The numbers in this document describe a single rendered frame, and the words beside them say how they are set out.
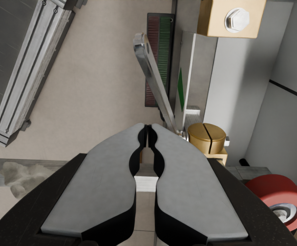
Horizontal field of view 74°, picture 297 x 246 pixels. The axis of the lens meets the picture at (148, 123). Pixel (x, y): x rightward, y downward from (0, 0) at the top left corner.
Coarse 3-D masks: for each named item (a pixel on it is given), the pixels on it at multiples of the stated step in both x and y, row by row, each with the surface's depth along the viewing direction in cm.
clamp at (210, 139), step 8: (192, 128) 27; (200, 128) 27; (208, 128) 27; (216, 128) 27; (192, 136) 25; (200, 136) 25; (208, 136) 25; (216, 136) 25; (224, 136) 25; (200, 144) 25; (208, 144) 24; (216, 144) 24; (224, 144) 26; (208, 152) 25; (216, 152) 25; (224, 152) 25; (224, 160) 25
